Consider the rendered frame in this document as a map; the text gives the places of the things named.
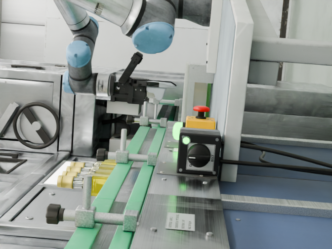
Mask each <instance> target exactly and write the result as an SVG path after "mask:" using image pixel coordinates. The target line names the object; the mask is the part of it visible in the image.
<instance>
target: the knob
mask: <svg viewBox="0 0 332 249"><path fill-rule="evenodd" d="M187 159H188V161H189V163H190V164H191V165H192V166H194V167H204V166H205V165H206V164H207V163H208V162H209V161H210V150H209V148H208V147H207V146H206V145H204V144H201V143H197V144H194V145H192V146H191V147H190V148H189V149H188V152H187Z"/></svg>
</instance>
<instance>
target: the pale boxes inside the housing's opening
mask: <svg viewBox="0 0 332 249"><path fill-rule="evenodd" d="M141 107H142V105H141V104H128V103H127V102H120V101H115V102H112V101H110V100H107V112H106V113H113V114H126V115H139V114H140V112H141ZM119 136H121V134H116V133H115V134H114V135H113V136H112V137H111V138H110V141H109V152H116V151H117V150H118V149H120V146H121V139H119V138H116V137H119ZM134 136H135V135H129V136H127V137H126V148H127V147H128V145H129V143H130V142H131V140H132V139H133V137H134Z"/></svg>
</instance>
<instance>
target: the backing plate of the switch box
mask: <svg viewBox="0 0 332 249"><path fill-rule="evenodd" d="M176 168H177V163H167V162H160V163H159V166H158V170H157V174H164V175H176V176H188V177H200V178H212V179H217V176H209V175H197V174H185V173H177V172H176Z"/></svg>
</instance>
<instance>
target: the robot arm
mask: <svg viewBox="0 0 332 249"><path fill-rule="evenodd" d="M53 1H54V3H55V5H56V6H57V8H58V10H59V11H60V13H61V15H62V17H63V18H64V20H65V22H66V24H67V25H68V27H69V29H70V30H71V32H72V34H73V39H72V42H71V43H70V44H69V45H68V46H67V48H66V59H67V64H68V71H65V73H64V75H63V90H64V91H65V92H66V93H72V94H75V95H78V94H82V95H96V96H107V97H108V96H111V100H110V101H112V102H115V101H120V102H127V103H128V104H141V105H144V101H146V97H147V92H149V93H153V94H154V95H155V97H156V99H157V100H159V101H160V100H162V99H163V97H164V94H165V91H166V88H176V84H175V83H173V82H172V81H163V80H154V79H146V78H138V77H130V75H131V74H132V72H133V71H134V69H135V68H136V66H137V65H138V64H140V63H141V62H142V59H143V54H142V53H140V52H143V53H146V54H156V53H161V52H163V51H165V50H166V49H168V48H169V47H170V45H171V43H172V40H173V37H174V33H175V31H174V26H175V19H186V20H188V21H191V22H193V23H196V24H198V25H201V26H205V27H209V26H210V17H211V6H212V0H53ZM86 10H87V11H89V12H91V13H93V14H95V15H97V16H99V17H101V18H103V19H105V20H107V21H109V22H111V23H113V24H115V25H117V26H119V27H120V28H121V31H122V33H123V34H124V35H126V36H128V37H130V38H132V42H133V44H134V47H135V48H136V49H137V50H139V51H140V52H139V51H137V52H136V53H134V54H133V55H132V57H131V61H130V63H129V64H128V66H127V68H126V69H125V71H124V72H123V74H122V75H121V77H120V79H119V80H118V82H117V80H116V75H111V74H106V73H93V72H92V65H91V61H92V56H93V52H94V47H95V43H96V39H97V36H98V32H99V24H98V22H97V20H96V19H94V18H93V17H92V16H89V15H88V13H87V11H86ZM117 87H120V89H117ZM146 90H147V91H146Z"/></svg>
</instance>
